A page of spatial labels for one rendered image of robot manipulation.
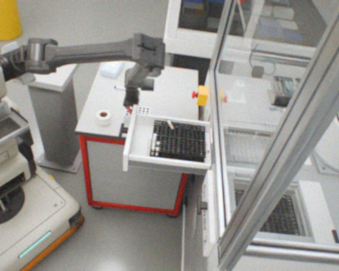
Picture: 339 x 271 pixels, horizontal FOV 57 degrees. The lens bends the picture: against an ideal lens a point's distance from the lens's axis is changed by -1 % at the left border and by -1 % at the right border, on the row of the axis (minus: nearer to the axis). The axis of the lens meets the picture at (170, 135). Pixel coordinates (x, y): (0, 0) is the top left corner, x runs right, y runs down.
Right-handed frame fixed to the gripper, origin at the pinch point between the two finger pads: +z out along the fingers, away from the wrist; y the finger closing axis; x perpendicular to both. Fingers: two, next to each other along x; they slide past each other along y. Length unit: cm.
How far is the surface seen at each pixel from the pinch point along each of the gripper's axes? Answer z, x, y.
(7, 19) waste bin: 59, 150, 175
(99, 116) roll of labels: 1.0, 14.4, -4.3
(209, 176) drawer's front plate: -12, -35, -41
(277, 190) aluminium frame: -54, -39, -75
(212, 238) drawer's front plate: -12, -35, -66
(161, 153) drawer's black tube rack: -6.0, -16.5, -28.5
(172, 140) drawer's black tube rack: -8.7, -20.4, -23.0
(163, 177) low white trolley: 35.3, -18.9, -10.3
